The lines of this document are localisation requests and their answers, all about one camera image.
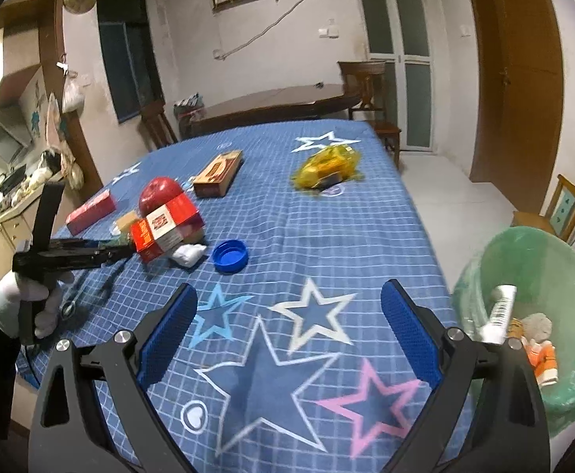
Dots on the red apple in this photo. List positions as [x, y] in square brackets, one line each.
[157, 193]

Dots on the red cigarette pack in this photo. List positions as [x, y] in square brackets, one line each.
[165, 228]

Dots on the green lined trash bin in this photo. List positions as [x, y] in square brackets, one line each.
[522, 284]

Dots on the red rectangular box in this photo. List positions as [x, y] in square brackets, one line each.
[89, 213]

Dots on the yellow plastic bag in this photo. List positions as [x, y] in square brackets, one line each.
[332, 165]

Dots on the blue checkered star tablecloth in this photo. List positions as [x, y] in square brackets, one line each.
[289, 364]

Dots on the basket on dining table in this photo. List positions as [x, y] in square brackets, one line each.
[188, 111]

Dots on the dark wooden dining table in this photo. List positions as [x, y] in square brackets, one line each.
[271, 106]

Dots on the wooden chair left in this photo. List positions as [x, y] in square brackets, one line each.
[154, 119]

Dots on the wooden chair at table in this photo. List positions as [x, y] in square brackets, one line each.
[368, 80]

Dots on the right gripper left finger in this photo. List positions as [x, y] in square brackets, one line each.
[69, 432]

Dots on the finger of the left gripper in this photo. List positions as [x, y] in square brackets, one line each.
[89, 243]
[87, 258]

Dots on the white gloved left hand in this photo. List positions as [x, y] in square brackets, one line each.
[16, 289]

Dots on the crushed orange paper cup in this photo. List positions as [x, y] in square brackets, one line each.
[534, 333]

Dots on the brown wooden door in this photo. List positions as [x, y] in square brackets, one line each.
[521, 98]

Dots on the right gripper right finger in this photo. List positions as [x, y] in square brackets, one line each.
[508, 432]

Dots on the blue bottle cap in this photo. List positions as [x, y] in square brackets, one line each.
[230, 256]

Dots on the white crumpled face mask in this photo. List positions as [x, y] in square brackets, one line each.
[187, 255]

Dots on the white glass double door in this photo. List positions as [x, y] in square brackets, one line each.
[397, 35]

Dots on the brown sponge block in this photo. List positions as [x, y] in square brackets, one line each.
[123, 224]

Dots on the small wooden chair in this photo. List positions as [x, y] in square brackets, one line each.
[559, 217]

